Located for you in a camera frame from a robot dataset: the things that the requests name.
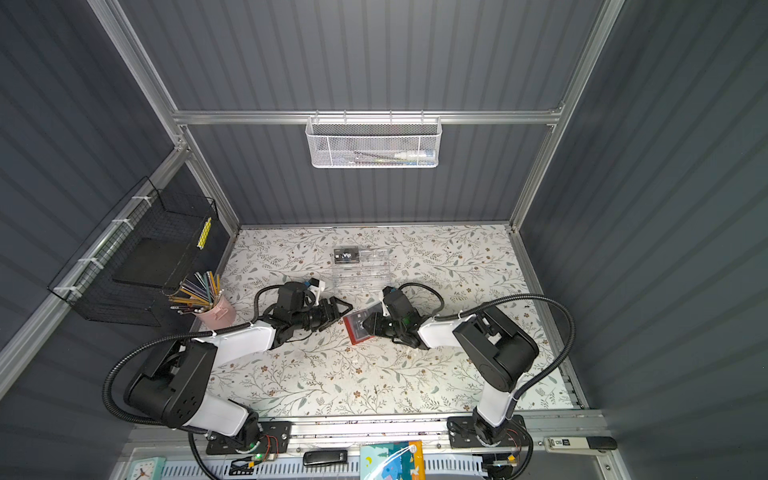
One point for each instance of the white mesh wall basket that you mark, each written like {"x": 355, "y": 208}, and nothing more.
{"x": 332, "y": 141}

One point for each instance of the bundle of coloured pencils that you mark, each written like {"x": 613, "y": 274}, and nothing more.
{"x": 198, "y": 293}

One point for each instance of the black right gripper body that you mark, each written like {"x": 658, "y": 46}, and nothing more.
{"x": 379, "y": 324}

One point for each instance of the teal alarm clock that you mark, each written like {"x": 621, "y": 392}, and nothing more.
{"x": 146, "y": 469}

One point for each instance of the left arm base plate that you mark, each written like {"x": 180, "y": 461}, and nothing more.
{"x": 257, "y": 437}

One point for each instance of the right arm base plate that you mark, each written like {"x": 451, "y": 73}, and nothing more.
{"x": 475, "y": 432}

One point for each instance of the pink pencil cup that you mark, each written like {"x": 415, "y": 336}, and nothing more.
{"x": 221, "y": 315}

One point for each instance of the black wire wall basket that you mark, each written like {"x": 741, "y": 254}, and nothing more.
{"x": 127, "y": 275}

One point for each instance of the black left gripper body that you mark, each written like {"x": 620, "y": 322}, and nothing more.
{"x": 321, "y": 313}

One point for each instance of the colourful picture book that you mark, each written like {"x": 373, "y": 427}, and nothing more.
{"x": 393, "y": 461}

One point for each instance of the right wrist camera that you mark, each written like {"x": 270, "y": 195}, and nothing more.
{"x": 396, "y": 302}

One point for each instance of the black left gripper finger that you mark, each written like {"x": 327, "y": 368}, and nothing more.
{"x": 330, "y": 314}
{"x": 335, "y": 304}

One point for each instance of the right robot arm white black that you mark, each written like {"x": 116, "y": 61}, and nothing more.
{"x": 499, "y": 349}

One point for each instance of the clear acrylic organizer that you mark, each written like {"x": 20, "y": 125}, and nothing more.
{"x": 370, "y": 275}

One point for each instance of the yellow marker in basket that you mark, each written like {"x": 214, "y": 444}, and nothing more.
{"x": 205, "y": 231}

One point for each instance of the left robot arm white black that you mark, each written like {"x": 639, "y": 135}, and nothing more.
{"x": 171, "y": 387}

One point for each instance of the black VIP credit card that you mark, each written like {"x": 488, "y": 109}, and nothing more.
{"x": 345, "y": 255}

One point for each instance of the red leather card holder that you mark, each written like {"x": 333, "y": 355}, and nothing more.
{"x": 353, "y": 323}

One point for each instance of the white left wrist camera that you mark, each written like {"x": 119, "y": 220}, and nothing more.
{"x": 315, "y": 286}

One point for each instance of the white marker in basket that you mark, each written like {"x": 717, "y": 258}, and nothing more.
{"x": 407, "y": 157}

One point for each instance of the small black device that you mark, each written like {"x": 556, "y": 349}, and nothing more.
{"x": 324, "y": 457}

